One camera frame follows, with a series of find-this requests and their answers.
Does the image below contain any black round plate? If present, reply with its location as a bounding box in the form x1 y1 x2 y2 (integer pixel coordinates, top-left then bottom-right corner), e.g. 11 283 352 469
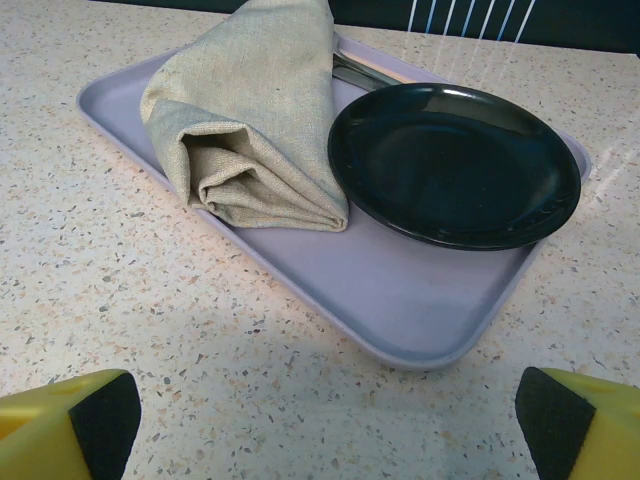
327 82 583 251

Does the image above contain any lavender plastic tray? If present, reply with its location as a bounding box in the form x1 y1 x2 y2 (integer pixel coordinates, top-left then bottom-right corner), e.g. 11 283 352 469
75 32 594 374

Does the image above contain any beige cloth napkin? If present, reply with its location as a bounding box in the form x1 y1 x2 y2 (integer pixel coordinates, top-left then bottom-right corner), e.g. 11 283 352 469
139 0 350 234

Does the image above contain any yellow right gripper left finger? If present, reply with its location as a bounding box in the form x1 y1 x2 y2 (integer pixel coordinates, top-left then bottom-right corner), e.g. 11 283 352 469
0 368 143 480

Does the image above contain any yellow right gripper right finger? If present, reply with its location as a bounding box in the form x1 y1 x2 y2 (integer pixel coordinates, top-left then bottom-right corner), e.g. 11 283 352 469
514 367 640 480

